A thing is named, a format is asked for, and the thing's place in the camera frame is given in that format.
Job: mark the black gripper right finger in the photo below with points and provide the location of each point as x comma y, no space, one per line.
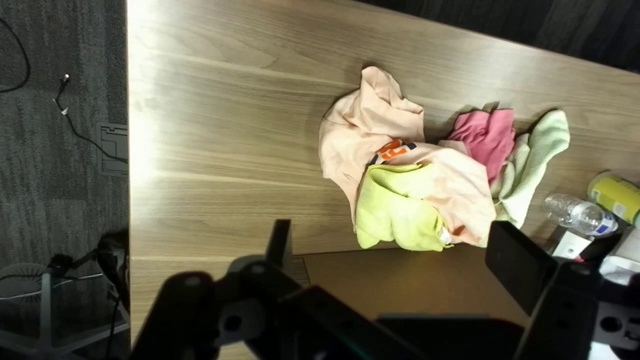
520,266

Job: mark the clear plastic water bottle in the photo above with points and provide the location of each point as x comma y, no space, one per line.
580,214

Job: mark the pink cloth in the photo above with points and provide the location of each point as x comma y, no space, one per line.
491,136

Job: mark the peach t-shirt with logo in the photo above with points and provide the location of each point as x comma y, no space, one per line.
361,127

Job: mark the yellow spray bottle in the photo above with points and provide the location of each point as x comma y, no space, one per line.
617,193

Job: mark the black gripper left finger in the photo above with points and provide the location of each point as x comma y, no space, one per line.
278,243

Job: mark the cardboard box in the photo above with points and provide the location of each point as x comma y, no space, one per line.
412,282

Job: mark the pale green towel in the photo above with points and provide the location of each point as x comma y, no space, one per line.
536,153

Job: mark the yellow-green cloth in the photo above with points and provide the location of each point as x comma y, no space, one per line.
392,207

